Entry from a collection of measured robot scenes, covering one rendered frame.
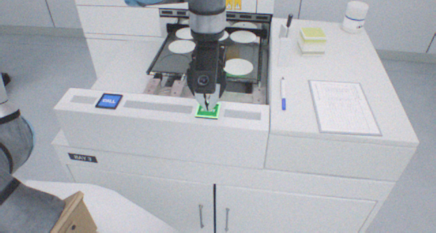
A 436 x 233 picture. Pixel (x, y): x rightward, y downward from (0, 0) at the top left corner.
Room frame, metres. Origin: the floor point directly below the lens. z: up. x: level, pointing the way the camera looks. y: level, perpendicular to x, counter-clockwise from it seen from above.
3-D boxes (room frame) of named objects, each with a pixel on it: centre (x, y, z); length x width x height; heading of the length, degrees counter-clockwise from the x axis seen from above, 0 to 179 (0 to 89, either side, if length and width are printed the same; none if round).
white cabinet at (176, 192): (0.84, -0.03, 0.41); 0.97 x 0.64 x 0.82; 82
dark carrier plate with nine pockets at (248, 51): (1.01, 0.02, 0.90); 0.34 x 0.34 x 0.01; 82
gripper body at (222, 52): (0.61, 0.02, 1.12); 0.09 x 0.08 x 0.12; 172
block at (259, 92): (0.72, -0.12, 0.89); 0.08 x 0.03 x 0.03; 172
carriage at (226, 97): (0.74, 0.04, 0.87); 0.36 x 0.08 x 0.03; 82
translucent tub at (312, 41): (0.88, -0.30, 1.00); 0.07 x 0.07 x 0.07; 1
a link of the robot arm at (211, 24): (0.60, 0.02, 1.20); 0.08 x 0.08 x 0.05
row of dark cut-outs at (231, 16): (1.17, 0.02, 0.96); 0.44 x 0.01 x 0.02; 82
